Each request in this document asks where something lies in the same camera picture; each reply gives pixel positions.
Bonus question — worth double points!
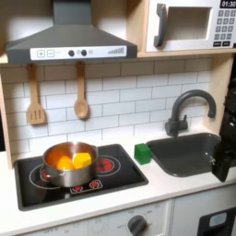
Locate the dark grey tap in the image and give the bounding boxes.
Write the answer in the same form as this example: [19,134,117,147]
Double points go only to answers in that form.
[164,88,218,137]

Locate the wooden slotted spatula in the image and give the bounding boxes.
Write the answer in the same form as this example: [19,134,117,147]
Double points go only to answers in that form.
[26,63,47,125]

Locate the orange toy vegetable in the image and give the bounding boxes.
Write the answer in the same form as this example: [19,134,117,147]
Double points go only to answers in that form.
[56,155,76,171]

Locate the grey range hood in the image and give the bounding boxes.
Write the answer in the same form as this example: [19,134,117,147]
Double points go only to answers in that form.
[5,0,138,65]

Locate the grey microwave handle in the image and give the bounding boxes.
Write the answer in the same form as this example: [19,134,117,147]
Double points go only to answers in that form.
[153,3,169,48]

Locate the black toy stove top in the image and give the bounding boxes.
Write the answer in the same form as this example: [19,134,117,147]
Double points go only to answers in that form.
[13,143,149,212]

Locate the steel pot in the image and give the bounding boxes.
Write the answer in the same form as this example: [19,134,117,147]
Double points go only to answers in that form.
[40,141,100,188]

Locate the yellow toy block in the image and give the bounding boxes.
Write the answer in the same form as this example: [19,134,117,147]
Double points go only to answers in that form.
[72,152,93,170]

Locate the green toy block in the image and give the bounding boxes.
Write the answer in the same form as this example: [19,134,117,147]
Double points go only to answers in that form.
[134,142,152,165]

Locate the black cabinet door panel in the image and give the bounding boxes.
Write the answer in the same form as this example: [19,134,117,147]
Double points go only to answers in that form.
[196,206,236,236]

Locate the wooden spoon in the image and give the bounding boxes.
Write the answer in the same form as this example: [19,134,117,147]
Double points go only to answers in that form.
[73,61,90,120]

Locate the grey oven knob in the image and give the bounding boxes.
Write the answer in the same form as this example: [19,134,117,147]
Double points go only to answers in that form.
[127,215,148,236]

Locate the white toy microwave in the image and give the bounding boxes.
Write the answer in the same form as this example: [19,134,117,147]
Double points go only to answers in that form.
[145,0,236,53]

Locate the dark grey sink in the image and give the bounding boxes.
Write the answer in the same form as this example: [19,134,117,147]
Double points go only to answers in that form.
[145,132,222,178]

